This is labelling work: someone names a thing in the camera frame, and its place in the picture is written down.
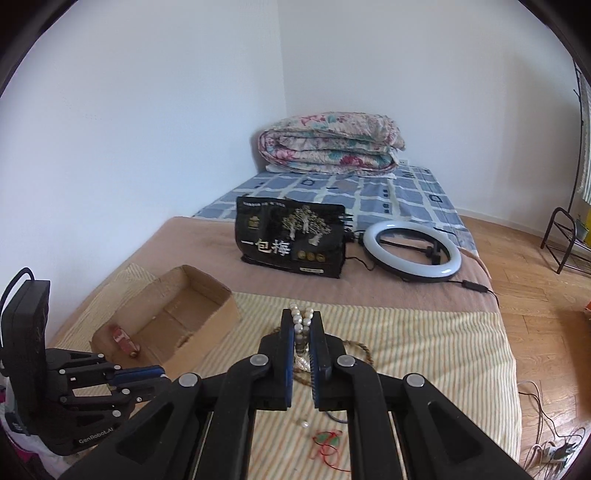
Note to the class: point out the pink cloth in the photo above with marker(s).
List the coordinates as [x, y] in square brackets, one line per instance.
[27, 461]

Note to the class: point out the brown blanket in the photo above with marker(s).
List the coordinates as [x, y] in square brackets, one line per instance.
[194, 240]

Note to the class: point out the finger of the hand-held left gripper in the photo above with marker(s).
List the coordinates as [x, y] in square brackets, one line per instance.
[147, 385]
[138, 372]

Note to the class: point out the blue checked bedsheet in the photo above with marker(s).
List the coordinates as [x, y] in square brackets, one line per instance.
[383, 198]

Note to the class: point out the small red trinket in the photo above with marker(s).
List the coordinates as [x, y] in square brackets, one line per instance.
[123, 340]

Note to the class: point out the folded floral quilt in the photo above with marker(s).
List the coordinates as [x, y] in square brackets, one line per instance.
[330, 143]

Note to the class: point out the beige striped blanket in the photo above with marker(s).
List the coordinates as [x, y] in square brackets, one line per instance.
[425, 350]

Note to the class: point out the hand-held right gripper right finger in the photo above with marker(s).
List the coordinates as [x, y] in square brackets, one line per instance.
[315, 364]

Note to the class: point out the black printed snack bag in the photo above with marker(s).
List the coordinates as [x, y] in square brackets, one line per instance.
[288, 240]

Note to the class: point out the beige seashell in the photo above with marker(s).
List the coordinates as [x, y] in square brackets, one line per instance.
[302, 362]

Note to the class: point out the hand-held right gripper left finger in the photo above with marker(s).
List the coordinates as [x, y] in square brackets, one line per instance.
[288, 364]

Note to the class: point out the open cardboard box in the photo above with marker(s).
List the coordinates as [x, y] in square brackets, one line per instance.
[184, 316]

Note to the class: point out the black metal shoe rack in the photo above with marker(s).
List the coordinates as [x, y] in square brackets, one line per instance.
[561, 235]

